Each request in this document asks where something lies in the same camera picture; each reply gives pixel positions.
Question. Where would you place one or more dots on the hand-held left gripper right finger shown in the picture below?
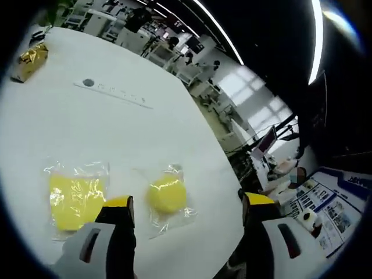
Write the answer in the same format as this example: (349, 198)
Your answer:
(276, 250)

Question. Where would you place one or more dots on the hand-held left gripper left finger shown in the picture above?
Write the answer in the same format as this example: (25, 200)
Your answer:
(98, 250)

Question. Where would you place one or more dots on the square yellow silicone block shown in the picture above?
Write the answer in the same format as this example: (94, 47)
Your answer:
(72, 200)

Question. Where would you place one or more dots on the round yellow silicone block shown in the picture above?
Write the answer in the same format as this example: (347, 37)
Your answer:
(167, 196)

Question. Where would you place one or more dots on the small white round device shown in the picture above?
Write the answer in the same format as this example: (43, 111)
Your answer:
(307, 218)

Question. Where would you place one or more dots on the blue white information board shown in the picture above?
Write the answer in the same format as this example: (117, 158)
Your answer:
(334, 203)

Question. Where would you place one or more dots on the monitor with red screen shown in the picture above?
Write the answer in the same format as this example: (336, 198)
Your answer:
(264, 143)

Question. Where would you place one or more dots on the round grey table grommet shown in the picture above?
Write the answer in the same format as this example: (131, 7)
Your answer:
(88, 82)

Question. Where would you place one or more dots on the gold foil box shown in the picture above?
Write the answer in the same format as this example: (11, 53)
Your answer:
(30, 62)

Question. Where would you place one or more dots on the long curved ceiling light strip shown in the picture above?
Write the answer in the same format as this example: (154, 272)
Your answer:
(316, 37)

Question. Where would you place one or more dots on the straight ceiling light strip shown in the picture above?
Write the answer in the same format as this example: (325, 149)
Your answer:
(221, 29)

